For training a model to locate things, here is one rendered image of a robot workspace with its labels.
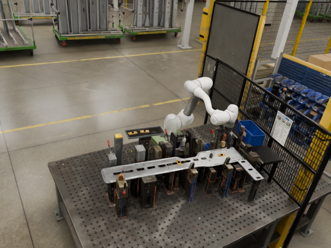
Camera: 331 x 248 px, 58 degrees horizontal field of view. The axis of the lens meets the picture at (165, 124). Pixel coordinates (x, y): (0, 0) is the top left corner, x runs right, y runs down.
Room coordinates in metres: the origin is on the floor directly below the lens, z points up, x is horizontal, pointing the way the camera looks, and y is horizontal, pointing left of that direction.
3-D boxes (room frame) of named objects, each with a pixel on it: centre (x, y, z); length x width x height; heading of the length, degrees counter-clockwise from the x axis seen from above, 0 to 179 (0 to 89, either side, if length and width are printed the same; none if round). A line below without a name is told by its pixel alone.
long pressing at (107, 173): (2.22, -0.15, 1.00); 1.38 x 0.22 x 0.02; 115
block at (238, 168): (2.29, -0.73, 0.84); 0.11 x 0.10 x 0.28; 25
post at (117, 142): (2.33, 0.42, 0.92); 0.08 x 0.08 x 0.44; 25
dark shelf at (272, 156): (2.80, -0.89, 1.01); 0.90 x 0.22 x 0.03; 25
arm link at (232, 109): (2.42, -0.58, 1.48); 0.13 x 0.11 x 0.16; 131
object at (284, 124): (2.57, -1.13, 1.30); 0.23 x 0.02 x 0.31; 25
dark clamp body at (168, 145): (2.40, -0.05, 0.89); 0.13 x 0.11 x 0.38; 25
